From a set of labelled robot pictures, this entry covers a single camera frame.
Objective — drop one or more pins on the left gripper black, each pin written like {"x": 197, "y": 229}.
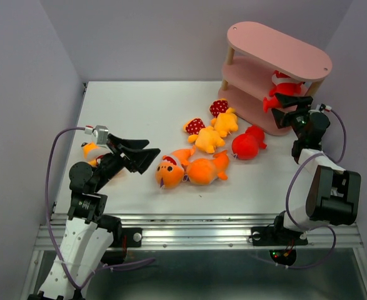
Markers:
{"x": 139, "y": 159}

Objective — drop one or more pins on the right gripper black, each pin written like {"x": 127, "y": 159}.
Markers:
{"x": 279, "y": 116}

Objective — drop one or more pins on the red shark plush front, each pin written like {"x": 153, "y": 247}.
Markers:
{"x": 283, "y": 84}

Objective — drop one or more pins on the red shark plush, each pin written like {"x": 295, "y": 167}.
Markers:
{"x": 246, "y": 146}
{"x": 283, "y": 84}

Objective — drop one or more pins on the yellow plush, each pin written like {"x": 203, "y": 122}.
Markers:
{"x": 93, "y": 153}
{"x": 225, "y": 120}
{"x": 205, "y": 138}

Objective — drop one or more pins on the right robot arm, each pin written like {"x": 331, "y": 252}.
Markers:
{"x": 333, "y": 195}

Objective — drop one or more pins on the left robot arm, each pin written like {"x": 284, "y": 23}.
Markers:
{"x": 89, "y": 231}

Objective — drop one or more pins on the pink three-tier shelf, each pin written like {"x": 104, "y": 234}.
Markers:
{"x": 262, "y": 61}

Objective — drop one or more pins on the orange shark plush back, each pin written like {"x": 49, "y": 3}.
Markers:
{"x": 204, "y": 171}

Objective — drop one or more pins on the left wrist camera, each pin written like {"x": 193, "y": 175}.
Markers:
{"x": 100, "y": 135}

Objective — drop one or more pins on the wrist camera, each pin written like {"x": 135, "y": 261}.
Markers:
{"x": 100, "y": 135}
{"x": 323, "y": 108}

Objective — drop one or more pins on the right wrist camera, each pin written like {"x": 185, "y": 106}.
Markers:
{"x": 323, "y": 108}

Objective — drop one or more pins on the orange shark plush facing camera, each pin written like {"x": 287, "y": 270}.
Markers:
{"x": 172, "y": 168}

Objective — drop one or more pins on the aluminium rail frame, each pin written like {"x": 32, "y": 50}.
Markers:
{"x": 200, "y": 232}

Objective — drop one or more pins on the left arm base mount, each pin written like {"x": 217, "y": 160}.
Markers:
{"x": 117, "y": 252}

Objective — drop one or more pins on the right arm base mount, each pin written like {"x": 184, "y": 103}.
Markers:
{"x": 282, "y": 243}

